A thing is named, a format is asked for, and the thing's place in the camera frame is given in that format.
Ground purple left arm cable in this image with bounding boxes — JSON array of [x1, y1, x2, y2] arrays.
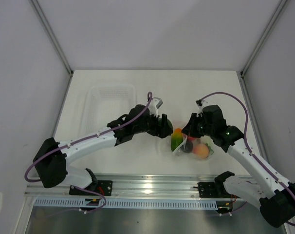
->
[[24, 91, 153, 183]]

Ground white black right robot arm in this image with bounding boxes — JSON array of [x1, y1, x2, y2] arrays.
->
[[182, 105, 295, 228]]

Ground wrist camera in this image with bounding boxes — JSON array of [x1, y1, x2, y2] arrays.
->
[[148, 97, 163, 116], [196, 99, 208, 108]]

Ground white toy radish with leaves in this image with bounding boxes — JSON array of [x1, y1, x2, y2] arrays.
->
[[205, 143, 214, 157]]

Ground white slotted cable duct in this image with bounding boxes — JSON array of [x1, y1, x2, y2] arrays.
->
[[34, 197, 218, 210]]

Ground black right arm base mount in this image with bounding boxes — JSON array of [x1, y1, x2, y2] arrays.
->
[[193, 171, 235, 198]]

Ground dark brown toy fruit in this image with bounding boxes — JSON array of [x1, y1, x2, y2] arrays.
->
[[182, 141, 193, 154]]

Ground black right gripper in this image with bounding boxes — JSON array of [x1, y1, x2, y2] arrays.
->
[[181, 113, 214, 138]]

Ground white perforated plastic basket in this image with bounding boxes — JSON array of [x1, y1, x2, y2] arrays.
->
[[80, 84, 137, 136]]

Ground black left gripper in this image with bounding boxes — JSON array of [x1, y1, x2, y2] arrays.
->
[[133, 110, 172, 138]]

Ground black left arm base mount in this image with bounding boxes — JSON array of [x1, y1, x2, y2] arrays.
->
[[69, 168, 113, 196]]

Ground green toy lime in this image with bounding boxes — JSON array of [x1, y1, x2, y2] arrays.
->
[[158, 117, 173, 135]]

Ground red toy apple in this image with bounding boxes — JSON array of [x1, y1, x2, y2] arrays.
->
[[187, 136, 197, 142]]

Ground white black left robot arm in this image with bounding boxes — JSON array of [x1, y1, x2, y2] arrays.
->
[[33, 105, 173, 195]]

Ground orange green toy mango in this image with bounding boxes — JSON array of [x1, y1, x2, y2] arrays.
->
[[170, 128, 184, 152]]

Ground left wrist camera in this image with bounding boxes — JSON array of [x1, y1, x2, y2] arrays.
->
[[148, 97, 163, 116]]

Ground aluminium rail frame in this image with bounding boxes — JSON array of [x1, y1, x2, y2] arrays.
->
[[31, 0, 279, 200]]

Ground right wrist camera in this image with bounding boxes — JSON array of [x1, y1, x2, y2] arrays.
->
[[196, 99, 208, 108]]

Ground clear zip top bag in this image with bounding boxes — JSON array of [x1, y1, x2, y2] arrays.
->
[[157, 119, 215, 160]]

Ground orange toy peach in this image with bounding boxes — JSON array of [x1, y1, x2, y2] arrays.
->
[[192, 144, 209, 159]]

